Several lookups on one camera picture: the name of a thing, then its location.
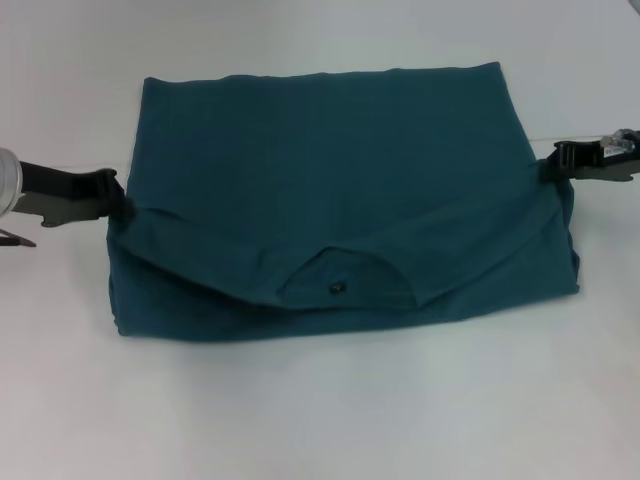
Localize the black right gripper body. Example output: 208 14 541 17
572 142 640 184

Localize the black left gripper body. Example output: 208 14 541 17
14 162 109 231

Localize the teal blue printed T-shirt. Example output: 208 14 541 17
106 60 582 344

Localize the left gripper cable with plug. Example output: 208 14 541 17
0 227 37 249

